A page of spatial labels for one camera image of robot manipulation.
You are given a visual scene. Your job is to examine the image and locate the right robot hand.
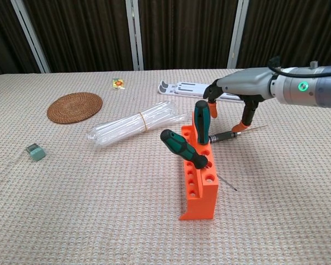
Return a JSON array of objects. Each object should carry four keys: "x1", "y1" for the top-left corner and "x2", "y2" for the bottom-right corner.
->
[{"x1": 202, "y1": 67, "x2": 274, "y2": 133}]

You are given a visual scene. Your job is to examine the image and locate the black precision screwdriver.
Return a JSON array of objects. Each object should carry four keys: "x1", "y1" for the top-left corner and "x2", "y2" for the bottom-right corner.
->
[{"x1": 208, "y1": 125, "x2": 268, "y2": 144}]

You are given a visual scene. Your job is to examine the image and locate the teal black screwdriver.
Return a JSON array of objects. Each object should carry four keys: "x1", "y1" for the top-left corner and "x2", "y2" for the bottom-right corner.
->
[{"x1": 194, "y1": 100, "x2": 210, "y2": 146}]

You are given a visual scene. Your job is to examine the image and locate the dark green black screwdriver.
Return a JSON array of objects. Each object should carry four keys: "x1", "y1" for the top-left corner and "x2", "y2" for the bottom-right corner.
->
[{"x1": 159, "y1": 129, "x2": 238, "y2": 192}]

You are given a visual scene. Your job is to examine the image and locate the orange screwdriver rack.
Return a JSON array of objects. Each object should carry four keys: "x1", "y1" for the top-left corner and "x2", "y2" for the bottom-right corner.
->
[{"x1": 178, "y1": 112, "x2": 219, "y2": 221}]

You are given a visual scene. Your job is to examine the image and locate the white folding laptop stand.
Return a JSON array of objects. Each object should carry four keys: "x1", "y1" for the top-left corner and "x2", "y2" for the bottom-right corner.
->
[{"x1": 157, "y1": 79, "x2": 245, "y2": 104}]

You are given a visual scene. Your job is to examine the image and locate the yellow rubber band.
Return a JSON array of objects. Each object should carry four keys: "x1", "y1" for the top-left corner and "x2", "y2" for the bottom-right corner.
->
[{"x1": 137, "y1": 112, "x2": 149, "y2": 133}]

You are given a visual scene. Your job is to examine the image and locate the small yellow candy packet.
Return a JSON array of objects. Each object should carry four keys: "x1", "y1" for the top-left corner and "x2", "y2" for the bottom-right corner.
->
[{"x1": 111, "y1": 78, "x2": 126, "y2": 91}]

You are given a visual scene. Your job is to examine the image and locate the clear plastic tube bundle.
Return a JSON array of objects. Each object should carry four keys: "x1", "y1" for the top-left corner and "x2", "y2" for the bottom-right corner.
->
[{"x1": 87, "y1": 100, "x2": 191, "y2": 151}]

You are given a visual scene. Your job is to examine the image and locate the round woven rattan coaster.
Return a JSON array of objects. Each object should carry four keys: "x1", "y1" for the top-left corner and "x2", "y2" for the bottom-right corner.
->
[{"x1": 46, "y1": 92, "x2": 103, "y2": 125}]

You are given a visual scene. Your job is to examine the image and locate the beige waffle tablecloth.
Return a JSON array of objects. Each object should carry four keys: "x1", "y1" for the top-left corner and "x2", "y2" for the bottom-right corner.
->
[{"x1": 0, "y1": 67, "x2": 331, "y2": 265}]

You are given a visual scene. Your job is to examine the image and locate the small green box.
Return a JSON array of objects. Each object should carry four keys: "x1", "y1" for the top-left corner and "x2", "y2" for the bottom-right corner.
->
[{"x1": 25, "y1": 143, "x2": 46, "y2": 162}]

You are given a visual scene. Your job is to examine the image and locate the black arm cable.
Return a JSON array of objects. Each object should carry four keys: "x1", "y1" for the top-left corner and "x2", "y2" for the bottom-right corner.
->
[{"x1": 266, "y1": 56, "x2": 331, "y2": 77}]

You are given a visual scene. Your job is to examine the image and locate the grey partition frame post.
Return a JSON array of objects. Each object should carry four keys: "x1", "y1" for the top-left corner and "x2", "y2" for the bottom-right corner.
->
[
  {"x1": 10, "y1": 0, "x2": 51, "y2": 74},
  {"x1": 126, "y1": 0, "x2": 145, "y2": 71},
  {"x1": 226, "y1": 0, "x2": 249, "y2": 69}
]

